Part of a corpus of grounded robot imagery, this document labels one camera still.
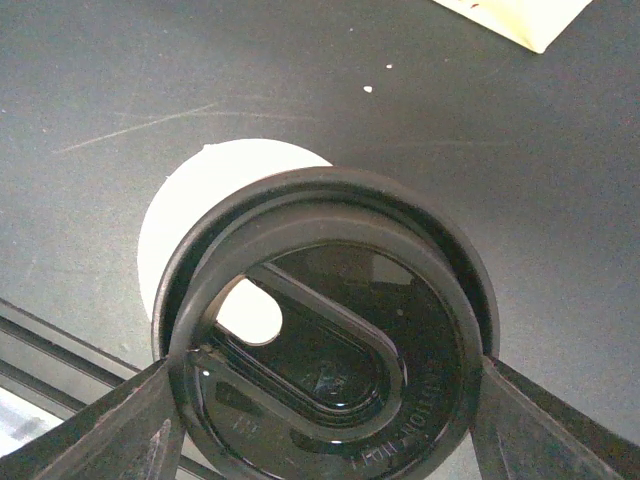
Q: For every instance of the cream cakes paper bag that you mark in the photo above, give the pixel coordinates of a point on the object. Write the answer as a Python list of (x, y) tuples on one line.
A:
[(532, 24)]

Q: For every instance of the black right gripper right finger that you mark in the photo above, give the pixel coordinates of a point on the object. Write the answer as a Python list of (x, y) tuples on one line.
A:
[(522, 431)]

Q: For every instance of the black paper coffee cup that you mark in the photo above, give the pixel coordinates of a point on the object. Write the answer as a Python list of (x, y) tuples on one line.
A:
[(199, 184)]

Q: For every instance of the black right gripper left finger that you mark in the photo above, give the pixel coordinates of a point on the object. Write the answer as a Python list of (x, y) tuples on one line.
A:
[(133, 432)]

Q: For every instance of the black cup lid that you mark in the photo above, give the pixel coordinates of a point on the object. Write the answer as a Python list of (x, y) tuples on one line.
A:
[(325, 323)]

